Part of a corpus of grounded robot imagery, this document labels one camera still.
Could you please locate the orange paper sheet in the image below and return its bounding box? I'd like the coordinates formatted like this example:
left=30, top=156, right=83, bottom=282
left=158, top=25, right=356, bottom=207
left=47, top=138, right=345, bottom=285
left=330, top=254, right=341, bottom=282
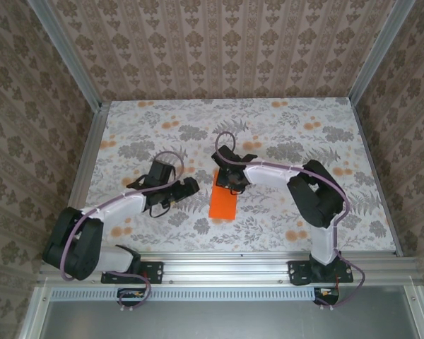
left=208, top=169, right=238, bottom=222

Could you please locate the grey sheet metal panel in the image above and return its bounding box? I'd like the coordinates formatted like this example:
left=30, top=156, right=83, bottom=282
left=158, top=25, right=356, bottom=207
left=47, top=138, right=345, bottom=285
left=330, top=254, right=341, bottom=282
left=17, top=285, right=424, bottom=339

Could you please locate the floral patterned table cover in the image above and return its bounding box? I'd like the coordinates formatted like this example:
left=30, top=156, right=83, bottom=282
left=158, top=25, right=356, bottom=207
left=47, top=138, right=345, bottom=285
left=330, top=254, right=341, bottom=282
left=72, top=98, right=399, bottom=254

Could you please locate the black connector board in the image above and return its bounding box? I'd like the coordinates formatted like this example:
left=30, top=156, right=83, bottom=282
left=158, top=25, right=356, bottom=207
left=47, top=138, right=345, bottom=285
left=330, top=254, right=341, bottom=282
left=117, top=287, right=150, bottom=307
left=312, top=287, right=341, bottom=307

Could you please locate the left gripper thin black cable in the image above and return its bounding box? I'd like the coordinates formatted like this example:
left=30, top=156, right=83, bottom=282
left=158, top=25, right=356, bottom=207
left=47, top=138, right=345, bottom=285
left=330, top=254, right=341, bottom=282
left=146, top=201, right=172, bottom=218

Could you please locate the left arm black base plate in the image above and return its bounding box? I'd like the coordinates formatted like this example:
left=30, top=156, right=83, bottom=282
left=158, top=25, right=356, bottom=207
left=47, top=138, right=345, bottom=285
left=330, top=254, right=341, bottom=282
left=101, top=260, right=165, bottom=285

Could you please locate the aluminium table side rail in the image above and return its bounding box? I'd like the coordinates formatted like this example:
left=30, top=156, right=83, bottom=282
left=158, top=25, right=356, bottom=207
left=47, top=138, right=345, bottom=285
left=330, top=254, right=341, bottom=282
left=66, top=101, right=111, bottom=222

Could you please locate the aluminium frame cross rail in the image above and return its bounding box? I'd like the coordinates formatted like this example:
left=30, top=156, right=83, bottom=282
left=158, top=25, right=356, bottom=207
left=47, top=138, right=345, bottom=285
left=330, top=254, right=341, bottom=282
left=37, top=256, right=423, bottom=285

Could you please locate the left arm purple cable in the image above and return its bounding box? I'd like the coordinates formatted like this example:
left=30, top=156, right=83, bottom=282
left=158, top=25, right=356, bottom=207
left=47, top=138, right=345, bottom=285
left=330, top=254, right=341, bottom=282
left=60, top=150, right=185, bottom=314

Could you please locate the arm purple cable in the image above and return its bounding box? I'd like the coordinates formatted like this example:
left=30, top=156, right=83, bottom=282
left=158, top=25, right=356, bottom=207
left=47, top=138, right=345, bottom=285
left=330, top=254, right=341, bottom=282
left=60, top=150, right=185, bottom=314
left=214, top=131, right=367, bottom=312

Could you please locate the grey slotted cable duct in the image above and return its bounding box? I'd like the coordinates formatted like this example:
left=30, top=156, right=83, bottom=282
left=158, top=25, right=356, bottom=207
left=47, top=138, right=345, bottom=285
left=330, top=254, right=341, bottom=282
left=51, top=286, right=340, bottom=302

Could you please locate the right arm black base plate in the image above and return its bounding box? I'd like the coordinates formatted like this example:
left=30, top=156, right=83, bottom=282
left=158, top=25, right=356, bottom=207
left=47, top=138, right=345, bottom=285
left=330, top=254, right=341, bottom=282
left=288, top=260, right=354, bottom=285

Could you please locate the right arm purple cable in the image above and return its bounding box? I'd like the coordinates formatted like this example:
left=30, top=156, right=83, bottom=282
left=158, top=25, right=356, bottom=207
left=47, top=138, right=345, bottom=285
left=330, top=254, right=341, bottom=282
left=214, top=131, right=367, bottom=312

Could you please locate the aluminium frame post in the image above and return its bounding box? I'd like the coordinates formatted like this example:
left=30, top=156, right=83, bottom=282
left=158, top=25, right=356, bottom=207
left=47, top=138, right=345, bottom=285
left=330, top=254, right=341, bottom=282
left=28, top=0, right=104, bottom=111
left=348, top=0, right=416, bottom=104

